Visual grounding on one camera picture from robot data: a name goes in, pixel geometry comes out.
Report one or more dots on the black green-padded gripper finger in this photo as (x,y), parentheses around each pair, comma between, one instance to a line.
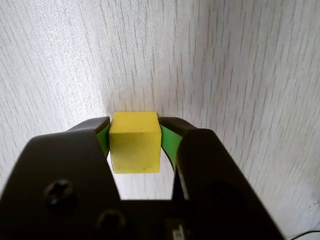
(212,175)
(50,175)

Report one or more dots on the yellow wooden cube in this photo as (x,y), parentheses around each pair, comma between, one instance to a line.
(135,142)

